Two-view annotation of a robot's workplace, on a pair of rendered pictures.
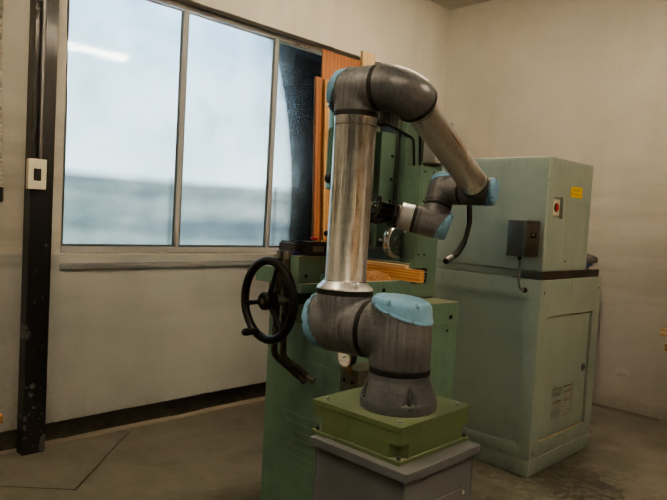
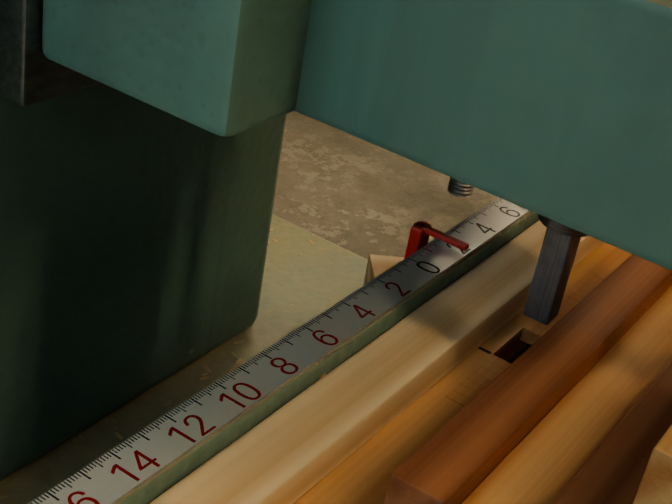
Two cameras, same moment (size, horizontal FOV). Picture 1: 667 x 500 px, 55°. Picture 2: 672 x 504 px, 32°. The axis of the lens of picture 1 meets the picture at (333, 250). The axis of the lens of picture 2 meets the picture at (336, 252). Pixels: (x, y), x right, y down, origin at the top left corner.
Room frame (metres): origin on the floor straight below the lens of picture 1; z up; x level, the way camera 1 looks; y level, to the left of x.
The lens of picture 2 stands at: (2.49, 0.25, 1.14)
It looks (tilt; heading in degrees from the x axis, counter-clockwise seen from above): 29 degrees down; 253
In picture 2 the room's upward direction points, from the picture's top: 10 degrees clockwise
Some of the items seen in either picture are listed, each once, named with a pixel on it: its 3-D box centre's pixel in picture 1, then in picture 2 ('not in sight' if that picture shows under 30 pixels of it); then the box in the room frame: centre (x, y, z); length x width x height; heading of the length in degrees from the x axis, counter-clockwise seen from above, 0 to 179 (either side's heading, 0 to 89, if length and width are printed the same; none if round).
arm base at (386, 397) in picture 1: (398, 385); not in sight; (1.56, -0.18, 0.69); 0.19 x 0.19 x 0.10
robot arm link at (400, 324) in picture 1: (398, 329); not in sight; (1.57, -0.17, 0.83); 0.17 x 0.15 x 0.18; 55
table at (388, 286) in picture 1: (318, 280); not in sight; (2.26, 0.05, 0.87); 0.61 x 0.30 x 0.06; 43
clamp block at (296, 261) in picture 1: (301, 267); not in sight; (2.21, 0.11, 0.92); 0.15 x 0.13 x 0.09; 43
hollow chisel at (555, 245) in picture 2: not in sight; (558, 250); (2.32, -0.04, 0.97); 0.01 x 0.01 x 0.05; 43
